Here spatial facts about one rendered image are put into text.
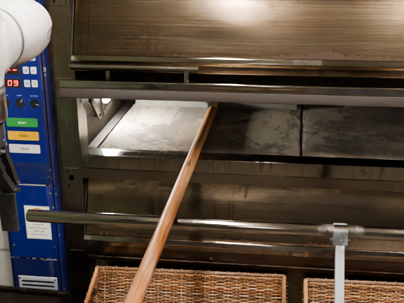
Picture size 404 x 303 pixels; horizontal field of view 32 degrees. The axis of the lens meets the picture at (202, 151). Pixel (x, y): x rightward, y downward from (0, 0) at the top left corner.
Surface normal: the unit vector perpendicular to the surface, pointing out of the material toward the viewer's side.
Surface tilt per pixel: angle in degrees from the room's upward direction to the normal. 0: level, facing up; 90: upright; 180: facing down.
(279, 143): 0
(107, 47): 70
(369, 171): 90
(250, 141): 0
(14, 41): 87
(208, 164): 90
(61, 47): 90
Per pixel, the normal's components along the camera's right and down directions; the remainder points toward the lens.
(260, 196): -0.13, 0.00
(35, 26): 0.93, -0.17
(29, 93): -0.14, 0.34
